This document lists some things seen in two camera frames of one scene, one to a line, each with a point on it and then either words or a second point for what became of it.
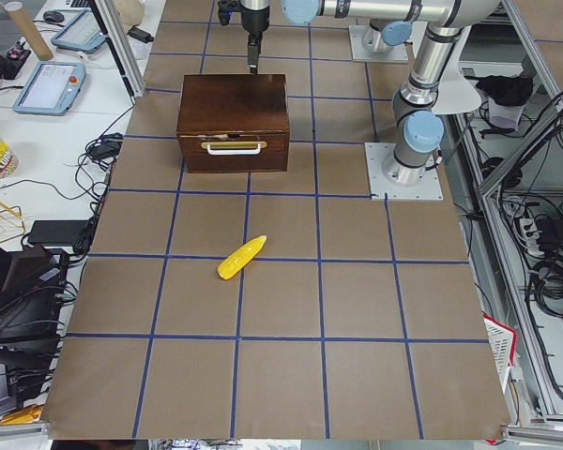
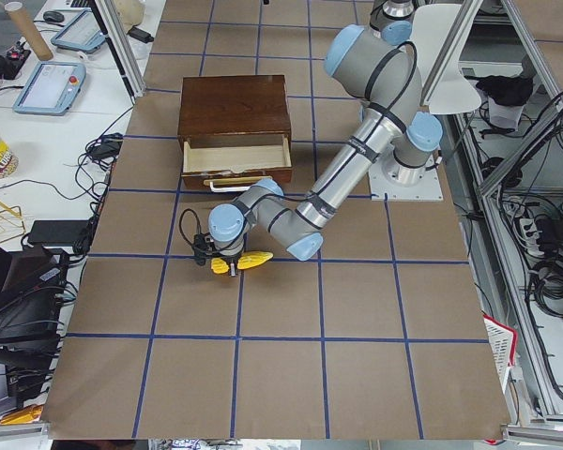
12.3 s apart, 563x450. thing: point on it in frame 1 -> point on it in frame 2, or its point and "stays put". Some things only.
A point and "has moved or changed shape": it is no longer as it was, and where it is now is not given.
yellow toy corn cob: x=240 y=259 has moved or changed shape
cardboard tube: x=25 y=25 stays put
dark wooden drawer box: x=234 y=123 has moved or changed shape
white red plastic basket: x=503 y=342 stays put
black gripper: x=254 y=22 -> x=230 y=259
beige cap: x=130 y=12 stays put
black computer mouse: x=53 y=16 stays put
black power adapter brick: x=64 y=232 stays put
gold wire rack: x=0 y=222 stays put
